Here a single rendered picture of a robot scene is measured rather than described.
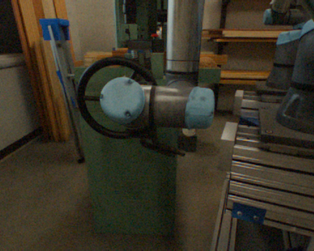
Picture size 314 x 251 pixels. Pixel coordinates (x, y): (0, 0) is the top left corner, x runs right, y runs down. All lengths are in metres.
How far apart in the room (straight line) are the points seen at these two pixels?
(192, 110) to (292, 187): 0.35
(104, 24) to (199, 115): 3.25
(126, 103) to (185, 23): 0.21
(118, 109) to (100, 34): 3.24
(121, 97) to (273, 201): 0.47
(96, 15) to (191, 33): 3.17
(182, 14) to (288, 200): 0.50
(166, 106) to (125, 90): 0.07
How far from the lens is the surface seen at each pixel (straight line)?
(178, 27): 0.48
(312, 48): 0.54
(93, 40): 3.62
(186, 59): 0.47
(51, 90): 2.41
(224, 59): 1.09
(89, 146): 1.06
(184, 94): 0.37
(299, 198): 0.64
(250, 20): 3.45
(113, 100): 0.36
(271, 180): 0.61
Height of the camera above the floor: 1.00
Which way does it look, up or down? 21 degrees down
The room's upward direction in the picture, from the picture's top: straight up
